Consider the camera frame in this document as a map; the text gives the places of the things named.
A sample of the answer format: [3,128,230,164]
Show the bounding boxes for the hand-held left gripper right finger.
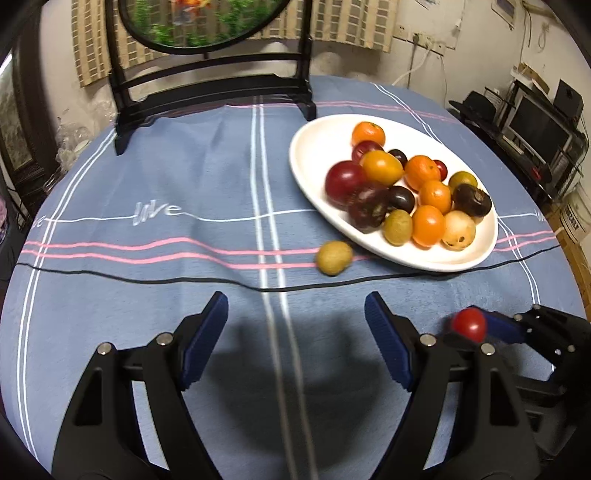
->
[365,292,541,480]

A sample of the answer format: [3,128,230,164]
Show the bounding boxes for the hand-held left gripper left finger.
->
[52,292,229,480]

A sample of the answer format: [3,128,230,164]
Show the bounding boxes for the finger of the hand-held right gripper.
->
[468,304,591,370]
[442,332,479,371]

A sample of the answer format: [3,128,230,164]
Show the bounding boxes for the green-yellow tomato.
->
[315,240,354,277]

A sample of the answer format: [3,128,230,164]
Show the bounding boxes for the green kiwi fruit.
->
[383,209,413,247]

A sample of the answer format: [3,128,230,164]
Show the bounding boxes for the dark purple plum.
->
[386,185,416,214]

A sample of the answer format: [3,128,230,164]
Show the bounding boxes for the yellow-green tangerine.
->
[448,170,478,193]

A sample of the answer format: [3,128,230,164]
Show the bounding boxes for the yellow-orange tangerine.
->
[359,150,405,186]

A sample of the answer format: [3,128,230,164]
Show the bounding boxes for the white oval plate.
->
[289,113,499,273]

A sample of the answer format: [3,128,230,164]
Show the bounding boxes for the blue striped tablecloth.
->
[0,74,588,480]

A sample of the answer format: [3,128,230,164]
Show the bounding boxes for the tan longan fruit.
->
[440,210,476,252]

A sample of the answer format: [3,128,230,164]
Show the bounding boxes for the white plastic bucket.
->
[558,189,591,246]

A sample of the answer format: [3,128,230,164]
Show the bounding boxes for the black metal rack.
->
[466,78,588,205]

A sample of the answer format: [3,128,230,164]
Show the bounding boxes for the computer monitor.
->
[503,92,574,160]

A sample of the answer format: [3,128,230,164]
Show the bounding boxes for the black hat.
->
[449,91,502,123]

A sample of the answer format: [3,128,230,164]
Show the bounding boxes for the black speaker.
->
[553,79,584,119]

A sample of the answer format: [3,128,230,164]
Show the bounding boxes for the clear plastic bags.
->
[55,99,117,168]

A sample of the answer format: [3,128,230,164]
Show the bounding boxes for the dark wooden cabinet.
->
[0,46,62,195]

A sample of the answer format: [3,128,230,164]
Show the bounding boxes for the beige plaid curtain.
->
[71,0,400,88]

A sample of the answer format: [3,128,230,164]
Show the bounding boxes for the white power cable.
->
[392,44,445,88]

